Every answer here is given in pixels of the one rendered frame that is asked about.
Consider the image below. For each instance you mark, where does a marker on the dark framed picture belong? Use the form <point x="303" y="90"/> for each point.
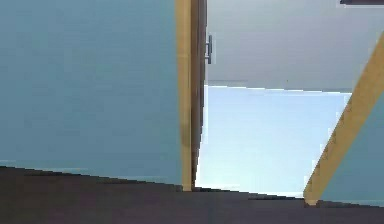
<point x="363" y="1"/>

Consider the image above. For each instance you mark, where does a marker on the brown wooden room door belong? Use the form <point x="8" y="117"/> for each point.
<point x="198" y="83"/>

